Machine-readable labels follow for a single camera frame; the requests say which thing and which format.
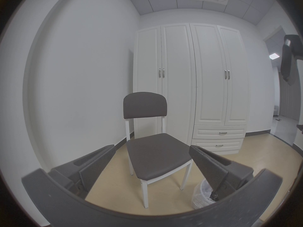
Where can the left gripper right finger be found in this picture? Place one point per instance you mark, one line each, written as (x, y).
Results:
(214, 171)

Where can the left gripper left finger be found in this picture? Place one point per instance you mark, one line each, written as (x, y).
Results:
(91, 170)

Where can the clear plastic bag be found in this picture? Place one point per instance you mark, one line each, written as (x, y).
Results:
(205, 188)

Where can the white trash bin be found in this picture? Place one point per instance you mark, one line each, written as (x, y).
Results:
(197, 199)

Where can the grey and white chair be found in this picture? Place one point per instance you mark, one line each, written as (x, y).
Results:
(156, 157)

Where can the white wardrobe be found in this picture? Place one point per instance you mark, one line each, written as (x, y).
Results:
(208, 79)

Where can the ceiling light panel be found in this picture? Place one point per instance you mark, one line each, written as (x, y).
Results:
(274, 56)

